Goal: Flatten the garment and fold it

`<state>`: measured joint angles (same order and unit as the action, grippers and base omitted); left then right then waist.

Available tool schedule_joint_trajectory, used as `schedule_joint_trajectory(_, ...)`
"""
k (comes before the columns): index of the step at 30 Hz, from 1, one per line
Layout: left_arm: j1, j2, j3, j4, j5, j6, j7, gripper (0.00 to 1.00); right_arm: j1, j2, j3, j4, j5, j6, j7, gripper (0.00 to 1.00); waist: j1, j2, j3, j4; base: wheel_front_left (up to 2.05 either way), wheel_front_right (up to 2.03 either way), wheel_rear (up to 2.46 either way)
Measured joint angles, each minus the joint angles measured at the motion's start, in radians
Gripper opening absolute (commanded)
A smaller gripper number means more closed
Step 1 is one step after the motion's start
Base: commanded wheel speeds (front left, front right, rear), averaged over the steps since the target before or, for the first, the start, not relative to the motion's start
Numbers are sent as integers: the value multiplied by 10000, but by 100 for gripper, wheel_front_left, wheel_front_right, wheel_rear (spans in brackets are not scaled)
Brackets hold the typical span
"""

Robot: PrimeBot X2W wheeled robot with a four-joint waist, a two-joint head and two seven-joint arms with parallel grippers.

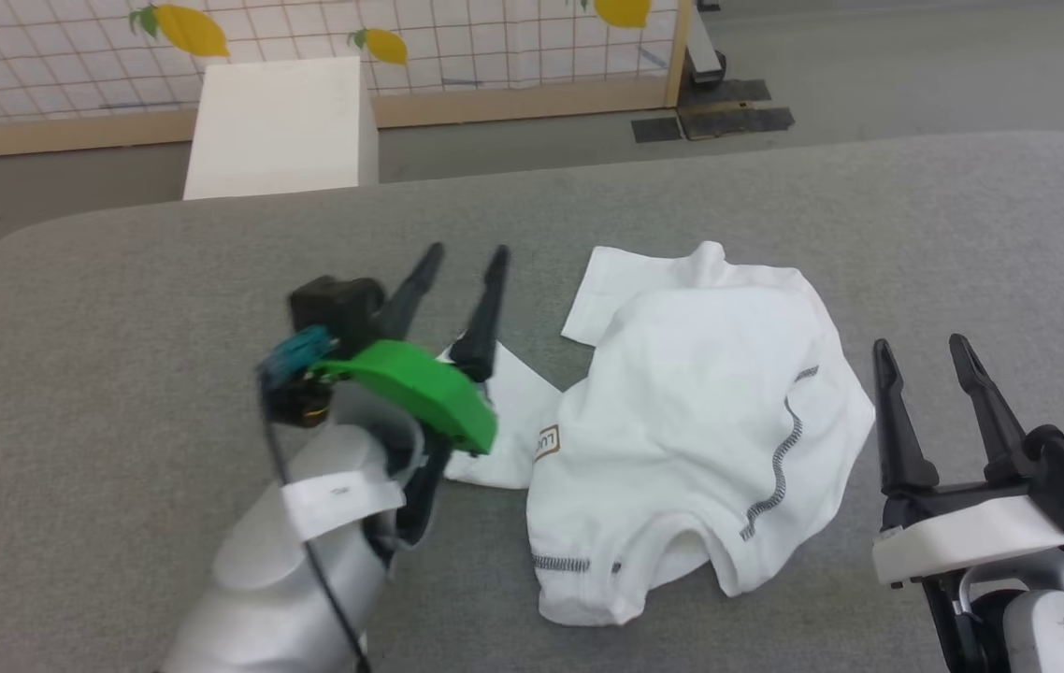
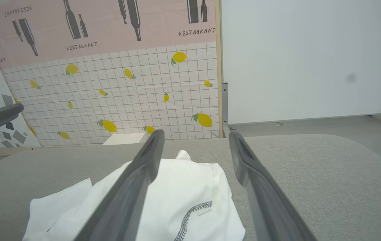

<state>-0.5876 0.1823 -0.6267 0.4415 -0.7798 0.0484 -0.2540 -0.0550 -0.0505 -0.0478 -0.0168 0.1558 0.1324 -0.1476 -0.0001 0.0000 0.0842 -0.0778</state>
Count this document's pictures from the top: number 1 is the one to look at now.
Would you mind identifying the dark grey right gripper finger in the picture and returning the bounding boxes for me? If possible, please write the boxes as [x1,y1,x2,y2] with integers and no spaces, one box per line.
[948,333,1030,485]
[872,338,941,498]

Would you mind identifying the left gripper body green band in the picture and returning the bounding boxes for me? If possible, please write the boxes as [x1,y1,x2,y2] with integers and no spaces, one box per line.
[312,339,498,548]

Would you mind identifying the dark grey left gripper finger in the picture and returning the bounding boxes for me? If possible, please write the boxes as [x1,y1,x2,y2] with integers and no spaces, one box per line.
[449,245,511,384]
[377,243,446,343]

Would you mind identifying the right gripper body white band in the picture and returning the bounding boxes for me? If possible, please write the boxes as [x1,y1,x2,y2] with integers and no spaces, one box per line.
[871,465,1064,588]

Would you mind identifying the white t-shirt with grey stitching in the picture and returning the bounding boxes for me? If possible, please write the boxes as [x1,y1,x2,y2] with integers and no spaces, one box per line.
[437,241,877,627]

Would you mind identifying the white rectangular box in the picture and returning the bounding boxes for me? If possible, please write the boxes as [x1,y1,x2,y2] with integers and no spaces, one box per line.
[182,56,381,202]

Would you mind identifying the small black floor mat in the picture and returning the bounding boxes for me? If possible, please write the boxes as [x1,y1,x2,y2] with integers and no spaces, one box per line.
[632,116,684,144]

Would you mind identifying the long black floor mat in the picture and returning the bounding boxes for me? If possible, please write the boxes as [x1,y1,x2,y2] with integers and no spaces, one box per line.
[678,106,796,141]

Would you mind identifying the dark grey floor mat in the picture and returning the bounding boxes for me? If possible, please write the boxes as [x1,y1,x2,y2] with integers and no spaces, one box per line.
[680,79,772,107]

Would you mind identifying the grey metal stand foot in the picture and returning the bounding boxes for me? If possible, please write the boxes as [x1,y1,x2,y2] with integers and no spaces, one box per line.
[684,0,730,91]

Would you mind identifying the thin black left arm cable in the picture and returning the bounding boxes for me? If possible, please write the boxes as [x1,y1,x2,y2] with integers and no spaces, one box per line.
[256,369,372,673]

